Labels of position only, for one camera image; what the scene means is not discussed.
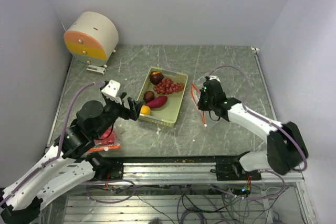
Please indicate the small white grey block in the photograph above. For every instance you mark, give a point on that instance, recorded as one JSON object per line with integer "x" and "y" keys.
{"x": 96, "y": 69}

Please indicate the purple sweet potato toy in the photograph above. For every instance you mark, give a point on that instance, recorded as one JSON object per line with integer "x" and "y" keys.
{"x": 157, "y": 102}

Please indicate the aluminium frame rail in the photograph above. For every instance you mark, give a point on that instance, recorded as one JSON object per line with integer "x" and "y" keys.
{"x": 182, "y": 190}

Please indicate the purple grape bunch toy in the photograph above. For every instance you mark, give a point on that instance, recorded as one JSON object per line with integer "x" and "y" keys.
{"x": 167, "y": 86}

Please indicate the orange fruit toy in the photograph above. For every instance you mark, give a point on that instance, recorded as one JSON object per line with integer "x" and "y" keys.
{"x": 146, "y": 110}

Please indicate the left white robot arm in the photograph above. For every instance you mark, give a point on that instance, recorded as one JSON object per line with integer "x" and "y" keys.
{"x": 23, "y": 201}

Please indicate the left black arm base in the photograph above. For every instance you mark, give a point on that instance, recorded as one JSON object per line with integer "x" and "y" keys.
{"x": 110, "y": 170}

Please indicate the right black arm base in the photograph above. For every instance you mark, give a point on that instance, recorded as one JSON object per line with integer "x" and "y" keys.
{"x": 228, "y": 168}

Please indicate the round cream drawer cabinet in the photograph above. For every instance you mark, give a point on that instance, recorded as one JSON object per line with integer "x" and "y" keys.
{"x": 92, "y": 38}

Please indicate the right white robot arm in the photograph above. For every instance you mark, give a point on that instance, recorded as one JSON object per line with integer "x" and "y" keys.
{"x": 286, "y": 149}

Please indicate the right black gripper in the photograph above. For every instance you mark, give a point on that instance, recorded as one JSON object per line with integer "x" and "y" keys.
{"x": 201, "y": 106}

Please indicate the dark red apple toy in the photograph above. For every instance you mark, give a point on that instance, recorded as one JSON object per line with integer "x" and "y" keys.
{"x": 156, "y": 77}

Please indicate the white corner clip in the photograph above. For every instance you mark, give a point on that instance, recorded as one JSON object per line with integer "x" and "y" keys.
{"x": 254, "y": 49}

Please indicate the pink dragon fruit toy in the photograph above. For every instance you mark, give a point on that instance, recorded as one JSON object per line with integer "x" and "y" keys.
{"x": 108, "y": 137}

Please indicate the clear orange zip bag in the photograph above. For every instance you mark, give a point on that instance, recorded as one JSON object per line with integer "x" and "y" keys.
{"x": 104, "y": 148}

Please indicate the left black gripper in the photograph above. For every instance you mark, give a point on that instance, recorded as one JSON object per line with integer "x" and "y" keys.
{"x": 126, "y": 113}

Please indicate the dark brown passion fruit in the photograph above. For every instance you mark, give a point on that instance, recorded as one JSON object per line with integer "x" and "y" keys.
{"x": 148, "y": 96}

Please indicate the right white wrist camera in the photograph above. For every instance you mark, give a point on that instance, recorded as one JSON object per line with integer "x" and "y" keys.
{"x": 212, "y": 77}

